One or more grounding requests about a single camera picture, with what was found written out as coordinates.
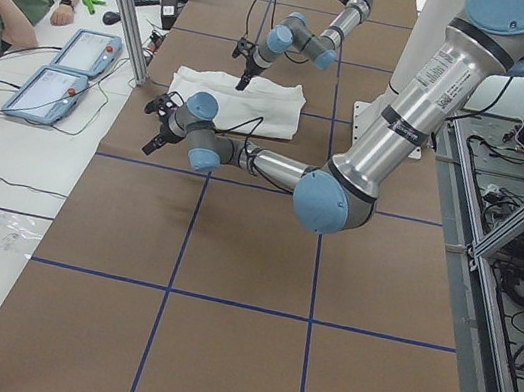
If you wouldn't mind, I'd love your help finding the near blue teach pendant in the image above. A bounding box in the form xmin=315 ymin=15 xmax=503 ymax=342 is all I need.
xmin=1 ymin=65 xmax=89 ymax=125

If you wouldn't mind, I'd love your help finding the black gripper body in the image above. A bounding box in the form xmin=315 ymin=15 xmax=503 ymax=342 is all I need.
xmin=155 ymin=111 xmax=186 ymax=146
xmin=241 ymin=50 xmax=269 ymax=83

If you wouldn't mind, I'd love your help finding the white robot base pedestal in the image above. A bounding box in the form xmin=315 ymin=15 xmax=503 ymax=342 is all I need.
xmin=352 ymin=0 xmax=478 ymax=143

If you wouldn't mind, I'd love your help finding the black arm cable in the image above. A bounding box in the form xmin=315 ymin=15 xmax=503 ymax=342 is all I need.
xmin=205 ymin=109 xmax=269 ymax=176
xmin=241 ymin=0 xmax=280 ymax=46

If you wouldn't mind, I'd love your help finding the white printed t-shirt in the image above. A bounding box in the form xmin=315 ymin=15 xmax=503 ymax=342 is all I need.
xmin=168 ymin=66 xmax=305 ymax=140

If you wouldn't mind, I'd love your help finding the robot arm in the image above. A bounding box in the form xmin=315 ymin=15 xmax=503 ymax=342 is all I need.
xmin=143 ymin=0 xmax=524 ymax=234
xmin=232 ymin=0 xmax=373 ymax=91

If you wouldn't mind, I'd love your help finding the blue teach pendant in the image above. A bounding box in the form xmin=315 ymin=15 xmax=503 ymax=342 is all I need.
xmin=1 ymin=65 xmax=89 ymax=125
xmin=51 ymin=29 xmax=123 ymax=78

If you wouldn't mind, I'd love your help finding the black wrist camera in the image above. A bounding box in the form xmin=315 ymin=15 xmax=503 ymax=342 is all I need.
xmin=232 ymin=36 xmax=257 ymax=59
xmin=144 ymin=92 xmax=178 ymax=119

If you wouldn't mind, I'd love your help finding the brown table mat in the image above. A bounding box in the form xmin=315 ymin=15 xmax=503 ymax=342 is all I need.
xmin=0 ymin=0 xmax=459 ymax=392

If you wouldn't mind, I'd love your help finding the green plastic tool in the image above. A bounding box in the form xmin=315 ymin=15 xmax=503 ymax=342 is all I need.
xmin=82 ymin=0 xmax=106 ymax=15

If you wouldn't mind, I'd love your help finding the black computer mouse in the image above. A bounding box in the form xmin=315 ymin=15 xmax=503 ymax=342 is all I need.
xmin=101 ymin=11 xmax=121 ymax=26

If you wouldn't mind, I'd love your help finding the far blue teach pendant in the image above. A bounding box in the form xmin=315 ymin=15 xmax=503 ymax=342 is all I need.
xmin=51 ymin=29 xmax=123 ymax=78

